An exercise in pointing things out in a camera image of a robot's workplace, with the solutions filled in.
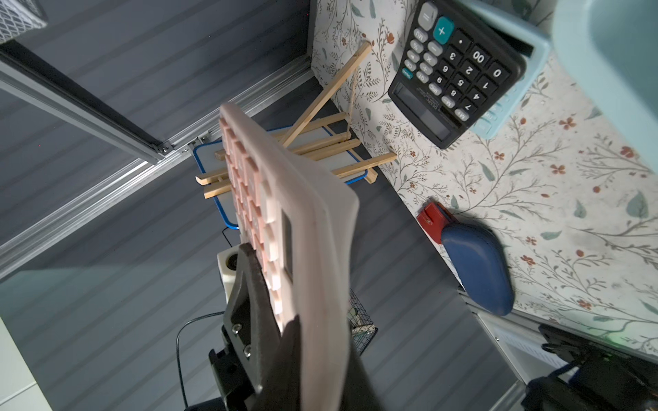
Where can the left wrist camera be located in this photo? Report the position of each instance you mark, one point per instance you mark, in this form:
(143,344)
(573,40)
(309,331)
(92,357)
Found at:
(227,263)

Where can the small pink calculator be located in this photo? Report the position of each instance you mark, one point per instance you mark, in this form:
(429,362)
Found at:
(306,270)

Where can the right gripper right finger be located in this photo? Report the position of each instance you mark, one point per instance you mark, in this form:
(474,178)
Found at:
(360,394)

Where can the red stapler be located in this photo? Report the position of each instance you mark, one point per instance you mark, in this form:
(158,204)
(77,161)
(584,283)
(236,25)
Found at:
(433,218)

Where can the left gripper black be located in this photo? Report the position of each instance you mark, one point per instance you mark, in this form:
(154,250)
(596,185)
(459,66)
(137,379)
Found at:
(235,390)

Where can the black calculator on blue one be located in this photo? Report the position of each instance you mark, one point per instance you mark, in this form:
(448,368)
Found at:
(454,69)

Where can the white wire wall basket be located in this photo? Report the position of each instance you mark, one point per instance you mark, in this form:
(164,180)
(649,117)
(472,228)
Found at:
(19,17)

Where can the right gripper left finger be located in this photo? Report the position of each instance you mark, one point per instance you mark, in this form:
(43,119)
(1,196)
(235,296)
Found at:
(270,357)

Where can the navy blue case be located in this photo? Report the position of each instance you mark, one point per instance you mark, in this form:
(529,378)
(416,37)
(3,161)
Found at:
(478,258)

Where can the mint green storage box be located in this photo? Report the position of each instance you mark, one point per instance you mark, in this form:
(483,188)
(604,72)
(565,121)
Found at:
(610,49)

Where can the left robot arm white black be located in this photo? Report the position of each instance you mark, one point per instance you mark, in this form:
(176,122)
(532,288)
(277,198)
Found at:
(595,378)

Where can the black wire side basket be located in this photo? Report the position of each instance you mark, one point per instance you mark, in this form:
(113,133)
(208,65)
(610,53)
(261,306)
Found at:
(363,329)

